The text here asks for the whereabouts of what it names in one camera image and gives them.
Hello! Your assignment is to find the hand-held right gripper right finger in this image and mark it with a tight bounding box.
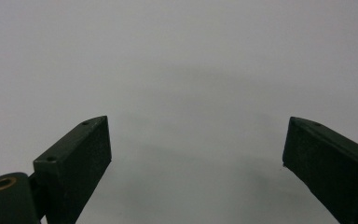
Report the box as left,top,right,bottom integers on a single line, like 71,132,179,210
282,116,358,224

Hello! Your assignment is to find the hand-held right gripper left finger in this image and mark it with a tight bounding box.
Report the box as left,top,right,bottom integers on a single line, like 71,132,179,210
33,115,113,224

